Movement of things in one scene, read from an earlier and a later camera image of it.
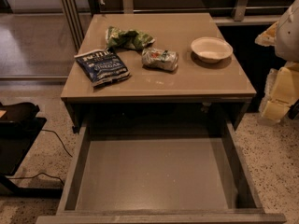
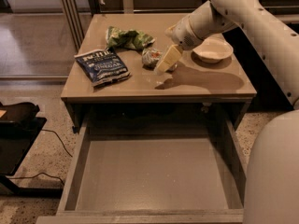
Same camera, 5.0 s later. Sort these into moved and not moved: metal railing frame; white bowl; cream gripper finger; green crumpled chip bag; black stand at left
Moved: cream gripper finger
Not moved: black stand at left; green crumpled chip bag; white bowl; metal railing frame
